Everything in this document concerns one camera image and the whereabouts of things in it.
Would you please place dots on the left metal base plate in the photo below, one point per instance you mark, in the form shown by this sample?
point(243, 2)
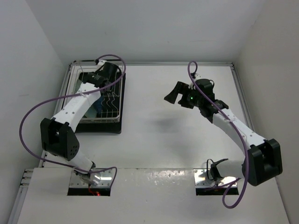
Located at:
point(95, 180)

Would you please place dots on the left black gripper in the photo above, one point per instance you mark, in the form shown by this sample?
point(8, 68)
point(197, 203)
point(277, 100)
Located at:
point(94, 73)

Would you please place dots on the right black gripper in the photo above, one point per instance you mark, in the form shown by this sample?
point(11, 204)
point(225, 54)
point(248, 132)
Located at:
point(181, 88)

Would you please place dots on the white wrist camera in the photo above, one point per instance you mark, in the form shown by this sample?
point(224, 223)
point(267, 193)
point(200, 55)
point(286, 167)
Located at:
point(194, 78)
point(100, 64)

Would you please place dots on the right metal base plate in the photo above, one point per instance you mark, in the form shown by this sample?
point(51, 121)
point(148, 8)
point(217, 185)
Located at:
point(203, 180)

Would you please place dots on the dark blue leaf dish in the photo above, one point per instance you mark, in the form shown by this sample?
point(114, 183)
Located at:
point(98, 105)

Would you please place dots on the metal base plate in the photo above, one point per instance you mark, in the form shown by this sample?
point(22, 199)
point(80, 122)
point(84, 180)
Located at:
point(203, 180)
point(95, 180)

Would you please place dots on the black drainer tray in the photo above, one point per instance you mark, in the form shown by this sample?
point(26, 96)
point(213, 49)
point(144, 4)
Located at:
point(102, 127)

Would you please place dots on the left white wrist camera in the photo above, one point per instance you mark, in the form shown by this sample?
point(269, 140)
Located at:
point(100, 64)

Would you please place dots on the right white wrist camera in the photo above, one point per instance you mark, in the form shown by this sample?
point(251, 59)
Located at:
point(194, 78)

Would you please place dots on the light green plate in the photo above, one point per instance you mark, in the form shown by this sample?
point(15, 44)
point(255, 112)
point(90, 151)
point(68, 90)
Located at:
point(90, 113)

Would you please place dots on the white wire dish rack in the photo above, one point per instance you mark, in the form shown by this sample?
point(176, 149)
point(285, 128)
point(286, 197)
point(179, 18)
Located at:
point(112, 99)

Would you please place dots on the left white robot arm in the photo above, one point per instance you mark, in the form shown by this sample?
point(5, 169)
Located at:
point(58, 133)

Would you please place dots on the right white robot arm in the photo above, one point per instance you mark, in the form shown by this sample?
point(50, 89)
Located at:
point(262, 157)

